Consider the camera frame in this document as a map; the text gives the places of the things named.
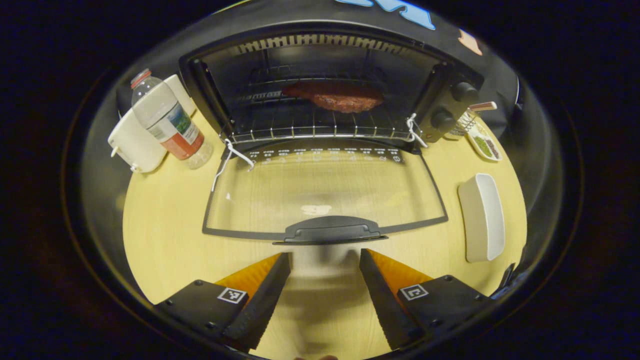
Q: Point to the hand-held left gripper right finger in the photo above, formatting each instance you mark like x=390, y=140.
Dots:
x=382, y=300

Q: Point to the white rectangular dish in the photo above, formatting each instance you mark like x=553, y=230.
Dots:
x=482, y=220

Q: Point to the black backdrop cloth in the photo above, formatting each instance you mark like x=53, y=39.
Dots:
x=450, y=30

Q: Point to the black electric oven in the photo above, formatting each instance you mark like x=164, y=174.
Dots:
x=325, y=230

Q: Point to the red-brown grilled meat piece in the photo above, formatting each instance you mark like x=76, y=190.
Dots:
x=340, y=99

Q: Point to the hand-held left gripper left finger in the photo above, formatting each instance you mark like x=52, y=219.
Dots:
x=265, y=300

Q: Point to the clear plastic water bottle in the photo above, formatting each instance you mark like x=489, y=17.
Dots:
x=170, y=122

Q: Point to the white divided plate of beans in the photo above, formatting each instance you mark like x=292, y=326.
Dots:
x=485, y=146

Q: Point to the white toaster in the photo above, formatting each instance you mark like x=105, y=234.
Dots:
x=132, y=145

